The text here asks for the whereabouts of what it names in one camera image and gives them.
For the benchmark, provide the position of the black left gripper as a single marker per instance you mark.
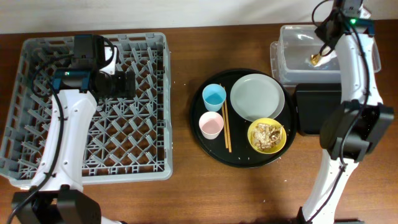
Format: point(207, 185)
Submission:
point(122, 89)

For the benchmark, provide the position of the light blue plastic cup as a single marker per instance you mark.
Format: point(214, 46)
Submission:
point(213, 96)

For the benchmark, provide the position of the pink plastic cup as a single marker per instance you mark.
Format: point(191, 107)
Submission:
point(211, 124)

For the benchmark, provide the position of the food scraps pile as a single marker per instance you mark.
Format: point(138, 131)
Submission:
point(266, 136)

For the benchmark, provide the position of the yellow plastic bowl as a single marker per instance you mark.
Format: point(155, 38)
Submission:
point(272, 122)

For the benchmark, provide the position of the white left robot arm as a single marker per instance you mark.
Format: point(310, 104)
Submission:
point(56, 191)

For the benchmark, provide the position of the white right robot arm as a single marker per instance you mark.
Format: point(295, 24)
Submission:
point(358, 124)

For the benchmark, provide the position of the grey plastic dishwasher rack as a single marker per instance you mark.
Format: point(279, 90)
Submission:
point(128, 140)

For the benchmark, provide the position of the left wooden chopstick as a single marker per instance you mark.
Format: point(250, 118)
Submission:
point(224, 128)

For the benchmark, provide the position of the wooden chopstick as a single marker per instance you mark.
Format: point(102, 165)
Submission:
point(226, 127)

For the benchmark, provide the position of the right wooden chopstick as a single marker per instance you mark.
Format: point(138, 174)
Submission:
point(226, 127)

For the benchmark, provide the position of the round black tray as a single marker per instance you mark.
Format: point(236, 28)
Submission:
point(241, 155)

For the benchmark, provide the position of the grey round plate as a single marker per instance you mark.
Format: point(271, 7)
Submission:
point(256, 96)

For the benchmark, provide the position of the gold foil wrapper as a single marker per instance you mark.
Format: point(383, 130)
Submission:
point(315, 59)

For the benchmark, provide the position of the black rectangular tray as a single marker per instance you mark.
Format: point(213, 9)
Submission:
point(315, 102)

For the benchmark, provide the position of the crumpled white tissue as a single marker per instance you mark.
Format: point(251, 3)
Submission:
point(325, 59)

